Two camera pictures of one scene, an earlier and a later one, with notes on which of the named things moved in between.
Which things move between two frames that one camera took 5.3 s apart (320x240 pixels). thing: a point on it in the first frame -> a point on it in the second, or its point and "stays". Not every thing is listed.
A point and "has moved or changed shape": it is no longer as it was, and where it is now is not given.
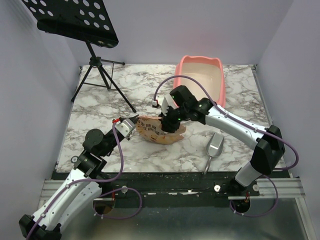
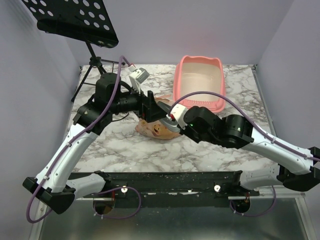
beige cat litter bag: (150, 128) has moved or changed shape
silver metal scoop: (213, 148) has moved or changed shape
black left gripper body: (114, 139) -> (144, 108)
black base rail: (172, 189) stays
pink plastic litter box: (209, 72) stays
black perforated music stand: (86, 21) stays
